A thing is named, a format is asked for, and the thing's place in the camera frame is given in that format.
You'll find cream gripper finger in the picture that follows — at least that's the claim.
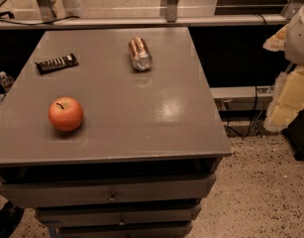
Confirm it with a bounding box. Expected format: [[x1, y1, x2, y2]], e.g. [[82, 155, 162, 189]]
[[263, 65, 304, 132], [262, 25, 288, 52]]

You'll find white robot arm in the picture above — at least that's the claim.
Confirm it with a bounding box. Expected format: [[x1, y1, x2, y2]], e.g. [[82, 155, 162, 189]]
[[263, 5, 304, 132]]

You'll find grey drawer cabinet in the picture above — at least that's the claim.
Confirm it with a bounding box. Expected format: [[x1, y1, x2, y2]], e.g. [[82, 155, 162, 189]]
[[0, 28, 231, 238]]

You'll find black snack bar package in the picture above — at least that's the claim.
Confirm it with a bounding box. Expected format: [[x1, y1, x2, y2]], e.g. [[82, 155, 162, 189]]
[[36, 54, 78, 74]]

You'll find red apple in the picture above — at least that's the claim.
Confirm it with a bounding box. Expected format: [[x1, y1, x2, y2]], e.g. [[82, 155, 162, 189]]
[[49, 97, 83, 132]]

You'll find clear water bottle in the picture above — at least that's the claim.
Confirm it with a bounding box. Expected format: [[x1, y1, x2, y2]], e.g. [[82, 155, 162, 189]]
[[0, 71, 15, 92]]

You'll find black object bottom left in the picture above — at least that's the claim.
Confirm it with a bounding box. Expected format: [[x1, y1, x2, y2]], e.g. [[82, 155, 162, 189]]
[[0, 201, 24, 238]]

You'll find black floor cable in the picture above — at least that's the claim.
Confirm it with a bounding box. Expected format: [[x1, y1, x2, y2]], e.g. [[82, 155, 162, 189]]
[[224, 86, 264, 139]]

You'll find aluminium frame rail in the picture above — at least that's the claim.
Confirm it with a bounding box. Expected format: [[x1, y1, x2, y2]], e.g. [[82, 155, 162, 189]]
[[0, 14, 288, 30]]

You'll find black cable on rail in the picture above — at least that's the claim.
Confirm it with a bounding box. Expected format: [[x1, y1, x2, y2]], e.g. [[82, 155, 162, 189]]
[[0, 10, 80, 26]]

